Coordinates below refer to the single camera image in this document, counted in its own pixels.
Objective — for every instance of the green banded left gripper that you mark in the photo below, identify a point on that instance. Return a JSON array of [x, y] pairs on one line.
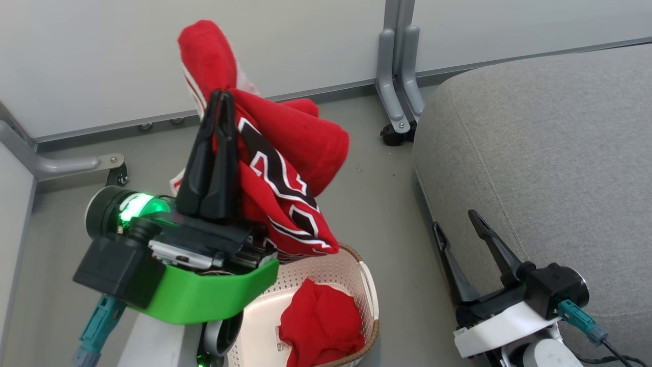
[[204, 300]]

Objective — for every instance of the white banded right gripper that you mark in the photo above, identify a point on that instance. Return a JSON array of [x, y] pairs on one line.
[[499, 326]]

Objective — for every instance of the red basketball jersey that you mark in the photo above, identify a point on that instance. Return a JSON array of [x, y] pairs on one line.
[[305, 142]]

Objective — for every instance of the red Bulls 23 shorts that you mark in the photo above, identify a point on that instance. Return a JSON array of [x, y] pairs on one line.
[[318, 321]]

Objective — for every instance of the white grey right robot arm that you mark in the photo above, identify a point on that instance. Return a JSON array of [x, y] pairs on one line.
[[547, 356]]

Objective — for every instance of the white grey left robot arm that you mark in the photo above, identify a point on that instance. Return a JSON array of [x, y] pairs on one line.
[[153, 344]]

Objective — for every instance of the white perforated laundry basket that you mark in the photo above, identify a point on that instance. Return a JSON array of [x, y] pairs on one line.
[[316, 265]]

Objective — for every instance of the small metal levelling foot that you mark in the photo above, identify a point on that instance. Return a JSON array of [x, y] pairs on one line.
[[177, 121], [145, 126]]

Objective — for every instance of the black caster wheel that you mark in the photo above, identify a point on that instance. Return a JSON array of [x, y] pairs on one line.
[[118, 176], [393, 135]]

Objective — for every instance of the grey fabric sofa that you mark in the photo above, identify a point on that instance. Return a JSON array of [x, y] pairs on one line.
[[550, 153]]

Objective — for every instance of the grey partition foot bar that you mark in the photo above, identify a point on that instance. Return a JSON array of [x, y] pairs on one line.
[[66, 165]]

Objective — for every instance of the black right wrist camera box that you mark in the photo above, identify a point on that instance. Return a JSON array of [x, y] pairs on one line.
[[555, 285]]

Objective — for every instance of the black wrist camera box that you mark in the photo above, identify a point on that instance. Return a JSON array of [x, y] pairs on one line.
[[555, 285], [114, 270]]

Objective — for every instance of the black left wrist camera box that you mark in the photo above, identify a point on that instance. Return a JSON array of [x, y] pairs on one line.
[[114, 270]]

